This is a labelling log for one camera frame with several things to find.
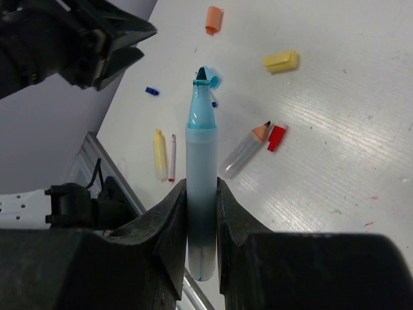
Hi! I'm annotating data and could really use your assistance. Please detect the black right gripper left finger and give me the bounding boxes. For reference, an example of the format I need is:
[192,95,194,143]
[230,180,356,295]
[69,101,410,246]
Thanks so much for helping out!
[1,180,186,309]

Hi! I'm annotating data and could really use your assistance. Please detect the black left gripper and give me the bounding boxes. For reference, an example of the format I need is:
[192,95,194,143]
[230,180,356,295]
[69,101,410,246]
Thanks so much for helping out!
[1,1,157,98]

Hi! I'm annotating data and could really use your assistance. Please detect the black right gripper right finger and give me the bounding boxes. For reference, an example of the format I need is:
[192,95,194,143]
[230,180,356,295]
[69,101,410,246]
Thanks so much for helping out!
[216,180,412,309]

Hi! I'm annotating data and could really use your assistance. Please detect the orange marker cap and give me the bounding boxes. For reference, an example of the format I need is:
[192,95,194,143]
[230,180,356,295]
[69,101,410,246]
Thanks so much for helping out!
[205,6,224,36]

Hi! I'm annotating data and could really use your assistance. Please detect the blue marker cap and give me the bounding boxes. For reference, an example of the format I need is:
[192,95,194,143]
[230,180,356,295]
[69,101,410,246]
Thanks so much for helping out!
[195,66,222,90]

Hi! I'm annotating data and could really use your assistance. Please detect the orange clear marker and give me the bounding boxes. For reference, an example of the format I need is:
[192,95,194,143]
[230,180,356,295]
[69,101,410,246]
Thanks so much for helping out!
[220,121,271,179]

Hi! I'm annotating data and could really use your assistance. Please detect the blue highlighter marker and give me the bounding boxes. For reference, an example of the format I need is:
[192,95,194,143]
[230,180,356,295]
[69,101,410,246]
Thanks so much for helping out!
[185,67,217,282]

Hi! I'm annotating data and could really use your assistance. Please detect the small blue pen cap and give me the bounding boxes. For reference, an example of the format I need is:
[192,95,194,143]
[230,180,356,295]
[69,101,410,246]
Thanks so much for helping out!
[145,87,159,96]

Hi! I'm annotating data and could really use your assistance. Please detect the thin red pen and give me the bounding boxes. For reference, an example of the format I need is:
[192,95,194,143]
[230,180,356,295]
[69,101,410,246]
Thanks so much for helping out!
[168,134,176,183]

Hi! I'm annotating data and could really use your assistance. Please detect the yellow highlighter marker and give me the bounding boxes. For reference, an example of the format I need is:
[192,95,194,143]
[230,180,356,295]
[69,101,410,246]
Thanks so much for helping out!
[153,129,168,181]

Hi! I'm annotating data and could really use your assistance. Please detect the red marker cap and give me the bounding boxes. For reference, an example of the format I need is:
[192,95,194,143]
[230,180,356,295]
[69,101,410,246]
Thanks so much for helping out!
[267,121,288,152]

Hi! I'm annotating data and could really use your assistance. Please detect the yellow marker cap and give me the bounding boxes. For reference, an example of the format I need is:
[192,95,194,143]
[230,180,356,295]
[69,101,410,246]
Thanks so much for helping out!
[263,50,298,74]

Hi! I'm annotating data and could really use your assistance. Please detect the aluminium frame rail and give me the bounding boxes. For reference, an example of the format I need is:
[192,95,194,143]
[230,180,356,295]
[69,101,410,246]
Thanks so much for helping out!
[66,132,214,309]

